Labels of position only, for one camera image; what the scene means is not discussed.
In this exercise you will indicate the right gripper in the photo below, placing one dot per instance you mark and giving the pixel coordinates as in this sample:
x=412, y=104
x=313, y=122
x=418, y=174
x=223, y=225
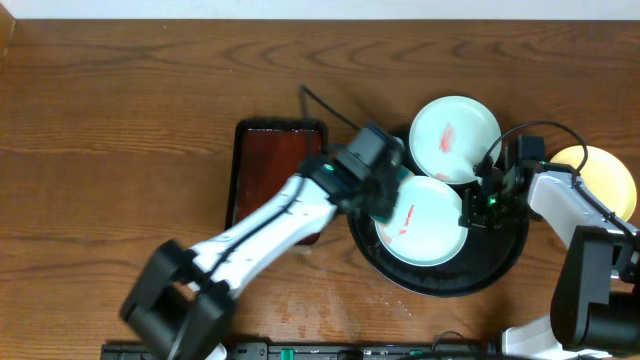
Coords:
x=472, y=216

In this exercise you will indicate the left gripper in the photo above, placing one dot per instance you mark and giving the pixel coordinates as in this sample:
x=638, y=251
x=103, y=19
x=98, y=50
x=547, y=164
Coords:
x=389, y=201

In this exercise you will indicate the pale green plate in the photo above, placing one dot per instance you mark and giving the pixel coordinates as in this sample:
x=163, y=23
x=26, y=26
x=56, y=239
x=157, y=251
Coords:
x=450, y=136
x=424, y=230

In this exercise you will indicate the yellow plate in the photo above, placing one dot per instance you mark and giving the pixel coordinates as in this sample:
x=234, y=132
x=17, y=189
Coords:
x=610, y=181

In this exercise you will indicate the green yellow sponge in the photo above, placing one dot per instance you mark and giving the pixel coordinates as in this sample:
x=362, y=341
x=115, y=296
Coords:
x=403, y=174

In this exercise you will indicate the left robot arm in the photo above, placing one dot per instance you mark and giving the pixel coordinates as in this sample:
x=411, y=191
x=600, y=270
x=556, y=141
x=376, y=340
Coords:
x=182, y=304

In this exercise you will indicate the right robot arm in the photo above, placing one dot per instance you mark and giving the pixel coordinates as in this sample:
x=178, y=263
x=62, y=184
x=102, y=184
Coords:
x=595, y=305

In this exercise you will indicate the round black tray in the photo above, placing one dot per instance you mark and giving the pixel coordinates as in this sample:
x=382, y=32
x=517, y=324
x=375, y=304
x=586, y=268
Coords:
x=482, y=261

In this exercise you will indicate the rectangular black red tray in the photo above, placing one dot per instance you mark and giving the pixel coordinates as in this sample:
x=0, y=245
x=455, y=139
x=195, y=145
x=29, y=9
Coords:
x=266, y=152

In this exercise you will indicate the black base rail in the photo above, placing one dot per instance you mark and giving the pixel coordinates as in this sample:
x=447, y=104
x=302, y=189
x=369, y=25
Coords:
x=448, y=342

